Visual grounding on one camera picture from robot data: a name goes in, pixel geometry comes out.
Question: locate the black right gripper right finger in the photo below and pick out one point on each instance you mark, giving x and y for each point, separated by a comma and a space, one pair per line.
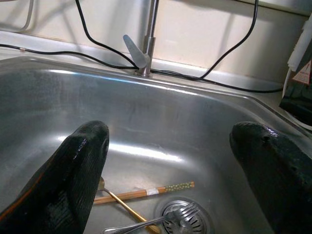
280, 180

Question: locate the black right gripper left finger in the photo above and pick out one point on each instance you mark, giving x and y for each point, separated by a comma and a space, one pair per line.
56, 192

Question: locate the banded wooden chopstick pair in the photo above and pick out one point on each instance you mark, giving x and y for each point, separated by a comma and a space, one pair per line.
136, 194

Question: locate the black appliance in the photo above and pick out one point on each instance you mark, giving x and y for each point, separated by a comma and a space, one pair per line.
297, 102

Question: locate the gold metal spoon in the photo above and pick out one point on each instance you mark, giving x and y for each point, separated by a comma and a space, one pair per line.
126, 207

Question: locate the steel sink faucet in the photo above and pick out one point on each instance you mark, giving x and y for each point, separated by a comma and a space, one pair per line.
148, 48

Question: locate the stainless steel sink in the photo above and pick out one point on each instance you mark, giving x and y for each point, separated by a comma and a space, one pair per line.
158, 117

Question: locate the steel sink drain strainer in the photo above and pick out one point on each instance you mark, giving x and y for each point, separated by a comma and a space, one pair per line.
192, 224

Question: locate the silver metal fork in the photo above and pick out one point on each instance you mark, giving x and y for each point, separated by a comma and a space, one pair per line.
136, 225

